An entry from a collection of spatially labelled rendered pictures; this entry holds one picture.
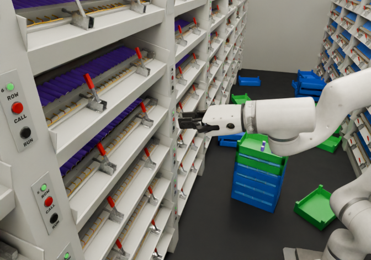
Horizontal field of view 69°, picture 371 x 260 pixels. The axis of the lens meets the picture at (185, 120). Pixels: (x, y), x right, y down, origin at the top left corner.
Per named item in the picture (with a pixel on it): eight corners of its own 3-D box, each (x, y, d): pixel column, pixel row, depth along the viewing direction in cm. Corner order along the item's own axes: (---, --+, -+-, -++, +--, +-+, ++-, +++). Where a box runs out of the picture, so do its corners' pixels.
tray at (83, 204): (165, 117, 112) (171, 98, 107) (74, 237, 61) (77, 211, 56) (122, 100, 114) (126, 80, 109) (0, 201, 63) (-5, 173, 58)
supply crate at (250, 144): (290, 149, 176) (292, 138, 172) (283, 165, 160) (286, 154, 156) (245, 137, 189) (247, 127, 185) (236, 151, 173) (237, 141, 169)
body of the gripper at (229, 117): (248, 140, 65) (203, 141, 69) (251, 121, 74) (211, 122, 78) (244, 112, 62) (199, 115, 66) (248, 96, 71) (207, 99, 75)
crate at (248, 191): (281, 186, 191) (284, 177, 187) (275, 205, 175) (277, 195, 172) (241, 173, 204) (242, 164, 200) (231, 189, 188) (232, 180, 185)
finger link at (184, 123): (201, 133, 69) (176, 133, 71) (203, 127, 72) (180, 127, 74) (199, 121, 68) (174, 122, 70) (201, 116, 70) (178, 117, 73)
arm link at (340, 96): (360, 112, 77) (262, 146, 75) (367, 60, 69) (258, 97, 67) (387, 128, 70) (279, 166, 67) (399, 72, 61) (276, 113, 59)
